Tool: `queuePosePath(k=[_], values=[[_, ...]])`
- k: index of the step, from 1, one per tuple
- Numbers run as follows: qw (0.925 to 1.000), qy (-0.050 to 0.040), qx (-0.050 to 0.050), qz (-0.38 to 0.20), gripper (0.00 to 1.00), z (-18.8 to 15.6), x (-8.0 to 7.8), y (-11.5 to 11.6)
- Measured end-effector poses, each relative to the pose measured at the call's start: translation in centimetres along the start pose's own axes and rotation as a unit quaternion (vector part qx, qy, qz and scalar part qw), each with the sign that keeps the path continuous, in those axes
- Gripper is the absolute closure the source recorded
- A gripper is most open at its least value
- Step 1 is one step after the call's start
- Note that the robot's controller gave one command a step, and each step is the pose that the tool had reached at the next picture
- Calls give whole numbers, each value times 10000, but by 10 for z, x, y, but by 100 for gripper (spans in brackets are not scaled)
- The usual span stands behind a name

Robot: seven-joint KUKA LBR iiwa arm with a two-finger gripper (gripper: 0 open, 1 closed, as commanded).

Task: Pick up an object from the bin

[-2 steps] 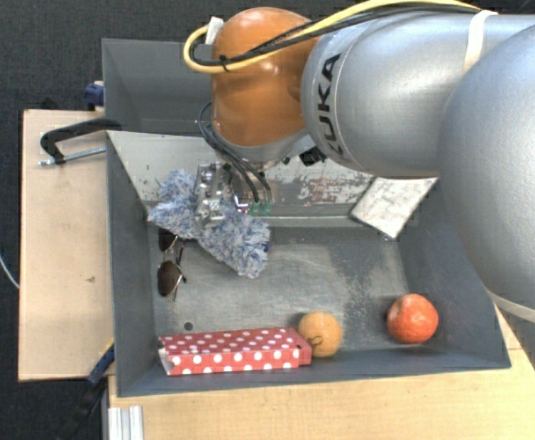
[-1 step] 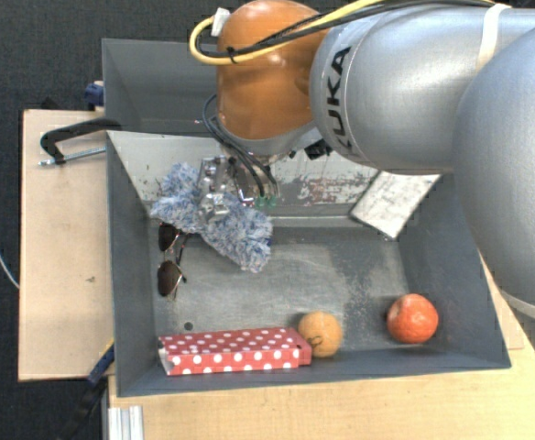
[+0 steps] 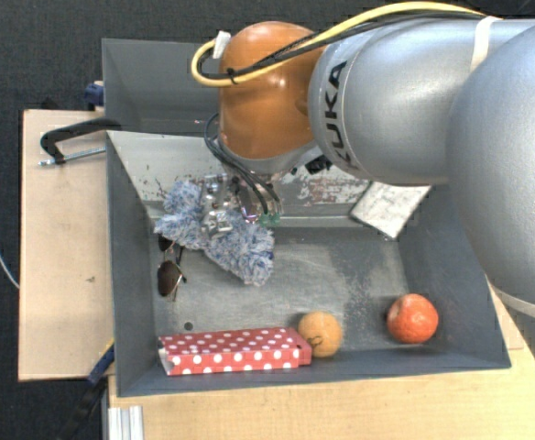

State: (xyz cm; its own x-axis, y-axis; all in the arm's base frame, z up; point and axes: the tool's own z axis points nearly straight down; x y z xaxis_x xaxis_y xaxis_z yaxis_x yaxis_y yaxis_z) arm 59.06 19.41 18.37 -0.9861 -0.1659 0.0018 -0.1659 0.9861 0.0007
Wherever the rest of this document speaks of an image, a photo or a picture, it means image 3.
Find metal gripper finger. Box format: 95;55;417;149
202;210;233;242
202;174;229;211

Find blue and white fluffy cloth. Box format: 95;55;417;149
153;179;277;288

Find dark sunglasses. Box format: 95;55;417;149
156;234;189;303

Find grey metal bin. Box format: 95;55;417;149
101;38;512;398

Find red white-dotted box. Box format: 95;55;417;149
157;326;313;377

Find yellow-orange ball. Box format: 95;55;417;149
297;310;344;359

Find pale wood flat board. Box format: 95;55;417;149
17;109;115;382

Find orange-red toy fruit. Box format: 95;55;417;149
386;292;440;345

